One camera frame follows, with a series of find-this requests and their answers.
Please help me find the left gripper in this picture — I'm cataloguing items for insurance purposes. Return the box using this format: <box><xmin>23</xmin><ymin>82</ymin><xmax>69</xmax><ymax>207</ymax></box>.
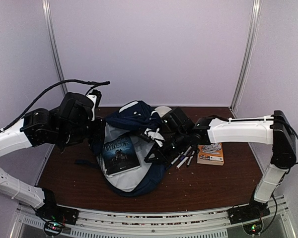
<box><xmin>59</xmin><ymin>115</ymin><xmax>105</xmax><ymax>145</ymax></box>

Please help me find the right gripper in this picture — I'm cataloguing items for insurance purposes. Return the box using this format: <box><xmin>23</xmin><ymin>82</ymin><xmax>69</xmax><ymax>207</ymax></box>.
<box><xmin>144</xmin><ymin>130</ymin><xmax>188</xmax><ymax>167</ymax></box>

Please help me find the dark Wuthering Heights book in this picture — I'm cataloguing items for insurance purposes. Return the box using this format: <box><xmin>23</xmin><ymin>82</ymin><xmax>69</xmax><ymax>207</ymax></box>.
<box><xmin>101</xmin><ymin>136</ymin><xmax>141</xmax><ymax>177</ymax></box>

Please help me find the navy blue student backpack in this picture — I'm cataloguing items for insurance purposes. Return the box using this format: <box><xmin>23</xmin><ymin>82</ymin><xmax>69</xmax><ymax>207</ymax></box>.
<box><xmin>74</xmin><ymin>100</ymin><xmax>164</xmax><ymax>197</ymax></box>

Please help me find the orange cartoon paperback book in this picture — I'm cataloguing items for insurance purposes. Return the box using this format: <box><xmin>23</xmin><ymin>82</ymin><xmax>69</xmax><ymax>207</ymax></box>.
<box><xmin>197</xmin><ymin>143</ymin><xmax>224</xmax><ymax>166</ymax></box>

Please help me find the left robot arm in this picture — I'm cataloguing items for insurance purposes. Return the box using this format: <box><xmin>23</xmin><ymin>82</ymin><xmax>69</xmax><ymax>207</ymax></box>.
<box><xmin>0</xmin><ymin>79</ymin><xmax>110</xmax><ymax>220</ymax></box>

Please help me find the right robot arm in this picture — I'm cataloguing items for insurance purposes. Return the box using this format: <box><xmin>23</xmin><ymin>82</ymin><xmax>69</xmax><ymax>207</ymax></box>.
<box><xmin>144</xmin><ymin>108</ymin><xmax>298</xmax><ymax>219</ymax></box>

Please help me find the white marker blue cap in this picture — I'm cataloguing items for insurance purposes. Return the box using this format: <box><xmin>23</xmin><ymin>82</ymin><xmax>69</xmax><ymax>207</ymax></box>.
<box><xmin>165</xmin><ymin>154</ymin><xmax>184</xmax><ymax>170</ymax></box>

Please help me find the white marker dark cap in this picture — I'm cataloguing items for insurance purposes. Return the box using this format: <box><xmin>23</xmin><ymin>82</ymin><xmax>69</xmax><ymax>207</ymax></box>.
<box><xmin>176</xmin><ymin>155</ymin><xmax>190</xmax><ymax>169</ymax></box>

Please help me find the white marker red cap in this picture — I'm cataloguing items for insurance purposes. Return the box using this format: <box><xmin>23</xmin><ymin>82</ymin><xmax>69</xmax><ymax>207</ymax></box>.
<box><xmin>186</xmin><ymin>149</ymin><xmax>196</xmax><ymax>167</ymax></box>

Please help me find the black and white bowl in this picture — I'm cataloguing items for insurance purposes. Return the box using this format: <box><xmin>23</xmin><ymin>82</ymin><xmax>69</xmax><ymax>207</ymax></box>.
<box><xmin>154</xmin><ymin>106</ymin><xmax>172</xmax><ymax>118</ymax></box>

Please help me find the front aluminium rail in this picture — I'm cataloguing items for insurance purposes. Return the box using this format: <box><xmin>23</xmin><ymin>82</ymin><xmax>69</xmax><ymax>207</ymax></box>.
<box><xmin>9</xmin><ymin>195</ymin><xmax>296</xmax><ymax>238</ymax></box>

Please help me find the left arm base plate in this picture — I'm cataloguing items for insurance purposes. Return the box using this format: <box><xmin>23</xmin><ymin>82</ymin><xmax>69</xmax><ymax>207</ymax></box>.
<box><xmin>35</xmin><ymin>207</ymin><xmax>79</xmax><ymax>225</ymax></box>

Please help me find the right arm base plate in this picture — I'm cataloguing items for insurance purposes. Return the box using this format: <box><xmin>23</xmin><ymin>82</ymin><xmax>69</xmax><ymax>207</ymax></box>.
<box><xmin>227</xmin><ymin>205</ymin><xmax>270</xmax><ymax>224</ymax></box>

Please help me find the right aluminium frame post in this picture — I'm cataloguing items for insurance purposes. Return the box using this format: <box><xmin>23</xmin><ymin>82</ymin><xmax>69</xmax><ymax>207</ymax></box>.
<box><xmin>230</xmin><ymin>0</ymin><xmax>262</xmax><ymax>113</ymax></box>

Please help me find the aluminium frame post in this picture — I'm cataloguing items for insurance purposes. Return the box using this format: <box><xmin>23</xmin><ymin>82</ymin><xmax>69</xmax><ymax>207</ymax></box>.
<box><xmin>230</xmin><ymin>0</ymin><xmax>262</xmax><ymax>113</ymax></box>
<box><xmin>42</xmin><ymin>0</ymin><xmax>66</xmax><ymax>82</ymax></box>

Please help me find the left aluminium frame post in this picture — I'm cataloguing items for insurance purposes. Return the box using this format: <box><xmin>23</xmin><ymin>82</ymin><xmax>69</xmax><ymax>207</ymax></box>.
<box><xmin>42</xmin><ymin>0</ymin><xmax>66</xmax><ymax>82</ymax></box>

